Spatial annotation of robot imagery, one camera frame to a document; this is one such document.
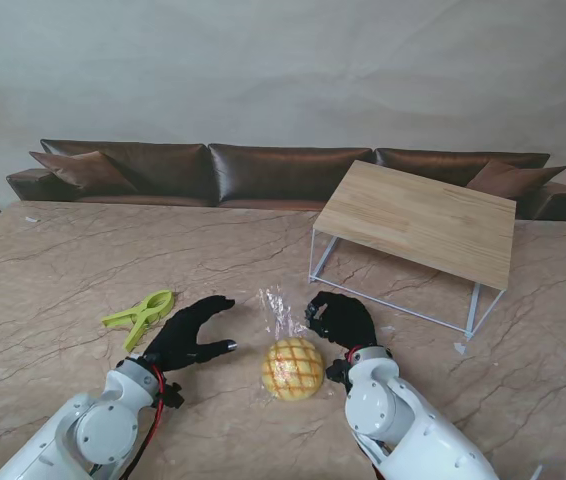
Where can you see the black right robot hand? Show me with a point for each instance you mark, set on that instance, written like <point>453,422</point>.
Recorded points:
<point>348,320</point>

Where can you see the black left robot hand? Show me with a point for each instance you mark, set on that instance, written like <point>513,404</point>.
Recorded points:
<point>178,340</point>

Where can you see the lime green sealing clip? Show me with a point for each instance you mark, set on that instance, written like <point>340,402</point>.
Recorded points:
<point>138,312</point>

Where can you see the clear plastic bread bag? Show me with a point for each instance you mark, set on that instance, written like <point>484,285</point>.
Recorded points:
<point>275,305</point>

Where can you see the golden melon bread bun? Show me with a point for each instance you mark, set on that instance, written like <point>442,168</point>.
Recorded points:
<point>293,370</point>

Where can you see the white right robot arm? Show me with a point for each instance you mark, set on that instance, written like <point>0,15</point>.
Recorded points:
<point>393,415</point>

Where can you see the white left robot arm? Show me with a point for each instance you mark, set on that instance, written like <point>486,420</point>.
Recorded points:
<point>98,430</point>

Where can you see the small white tape scrap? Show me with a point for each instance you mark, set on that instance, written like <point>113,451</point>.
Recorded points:
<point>31,219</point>
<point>460,349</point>

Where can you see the long brown leather sofa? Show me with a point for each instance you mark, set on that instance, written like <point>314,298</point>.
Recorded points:
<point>273,175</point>

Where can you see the brown leather cushion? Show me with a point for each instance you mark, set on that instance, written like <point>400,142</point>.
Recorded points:
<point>83,172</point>
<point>508,180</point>

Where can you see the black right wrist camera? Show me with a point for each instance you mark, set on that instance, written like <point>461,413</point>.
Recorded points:
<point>337,372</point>

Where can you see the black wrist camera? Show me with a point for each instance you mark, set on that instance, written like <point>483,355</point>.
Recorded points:
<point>337,372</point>
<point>173,395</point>

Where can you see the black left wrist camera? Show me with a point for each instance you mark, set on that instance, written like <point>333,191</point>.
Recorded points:
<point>173,395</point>

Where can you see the wooden table white metal frame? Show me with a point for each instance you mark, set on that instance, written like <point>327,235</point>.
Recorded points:
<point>413,220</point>

